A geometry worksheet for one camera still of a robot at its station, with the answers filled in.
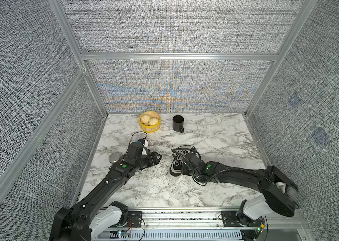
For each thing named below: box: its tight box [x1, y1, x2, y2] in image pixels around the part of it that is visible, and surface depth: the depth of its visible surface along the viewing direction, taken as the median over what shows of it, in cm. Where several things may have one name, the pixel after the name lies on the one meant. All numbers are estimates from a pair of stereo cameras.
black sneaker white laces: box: [169, 149, 191, 177], surface depth 84 cm
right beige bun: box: [148, 117, 159, 127], surface depth 111 cm
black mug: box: [172, 114, 185, 134], surface depth 108 cm
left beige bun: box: [140, 113, 151, 124], surface depth 112 cm
